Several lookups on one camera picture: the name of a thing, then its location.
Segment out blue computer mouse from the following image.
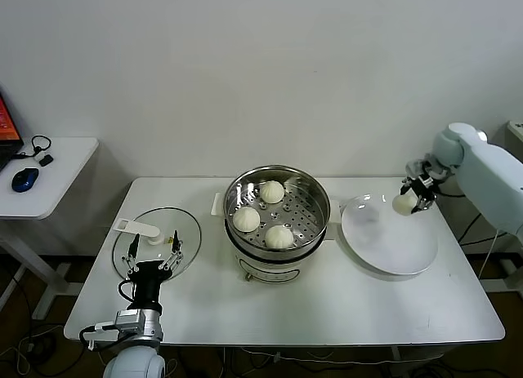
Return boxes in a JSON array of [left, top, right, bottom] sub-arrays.
[[10, 168, 40, 193]]

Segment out white round plate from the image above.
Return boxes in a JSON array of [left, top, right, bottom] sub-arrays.
[[340, 193, 439, 276]]

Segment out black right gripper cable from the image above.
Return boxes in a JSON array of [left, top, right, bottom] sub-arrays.
[[435, 181, 467, 198]]

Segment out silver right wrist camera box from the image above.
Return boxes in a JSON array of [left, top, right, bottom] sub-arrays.
[[405, 159, 428, 177]]

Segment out white hanging cable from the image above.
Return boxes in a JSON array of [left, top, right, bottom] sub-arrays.
[[476, 225, 500, 280]]

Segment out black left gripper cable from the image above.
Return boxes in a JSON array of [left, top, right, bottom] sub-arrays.
[[118, 279, 138, 305]]

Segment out cables under work table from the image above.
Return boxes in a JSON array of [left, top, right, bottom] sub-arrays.
[[163, 347, 405, 378]]

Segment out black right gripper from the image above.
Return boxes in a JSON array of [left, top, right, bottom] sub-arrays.
[[400, 172, 439, 215]]

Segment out black earphone cable loop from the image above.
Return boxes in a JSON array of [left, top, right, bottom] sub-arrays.
[[10, 135, 52, 162]]

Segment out white desk edge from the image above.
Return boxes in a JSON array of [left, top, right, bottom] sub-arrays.
[[506, 119, 523, 143]]

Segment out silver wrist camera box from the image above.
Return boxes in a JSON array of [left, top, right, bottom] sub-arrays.
[[93, 310, 143, 335], [405, 159, 428, 177]]

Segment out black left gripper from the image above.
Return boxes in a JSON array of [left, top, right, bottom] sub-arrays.
[[121, 229, 184, 310]]

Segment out black cable with adapter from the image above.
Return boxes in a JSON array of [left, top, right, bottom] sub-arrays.
[[457, 211, 486, 247]]

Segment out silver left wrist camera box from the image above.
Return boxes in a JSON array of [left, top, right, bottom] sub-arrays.
[[93, 310, 143, 335]]

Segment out white steamed baozi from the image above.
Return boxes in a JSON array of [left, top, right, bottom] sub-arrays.
[[232, 207, 262, 233], [260, 180, 285, 205], [391, 193, 418, 216], [265, 225, 294, 249]]

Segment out black floor cable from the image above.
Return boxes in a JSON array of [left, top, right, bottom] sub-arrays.
[[0, 267, 25, 312]]

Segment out glass lid with white handle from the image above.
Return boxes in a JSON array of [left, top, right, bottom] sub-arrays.
[[110, 207, 202, 283]]

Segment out black laptop with red screen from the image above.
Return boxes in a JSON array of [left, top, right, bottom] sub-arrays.
[[0, 87, 24, 171]]

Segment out white electric cooker pot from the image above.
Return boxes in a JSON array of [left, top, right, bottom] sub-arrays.
[[210, 192, 341, 285]]

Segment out stainless steel steamer basket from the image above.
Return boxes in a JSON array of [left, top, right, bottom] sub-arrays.
[[223, 164, 330, 261]]

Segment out floor cable tangle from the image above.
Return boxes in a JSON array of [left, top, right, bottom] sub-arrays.
[[0, 324, 78, 378]]

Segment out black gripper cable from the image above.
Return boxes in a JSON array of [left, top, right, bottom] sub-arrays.
[[435, 181, 467, 198], [118, 279, 138, 305]]

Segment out white side table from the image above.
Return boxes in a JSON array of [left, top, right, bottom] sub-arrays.
[[0, 137, 99, 322]]

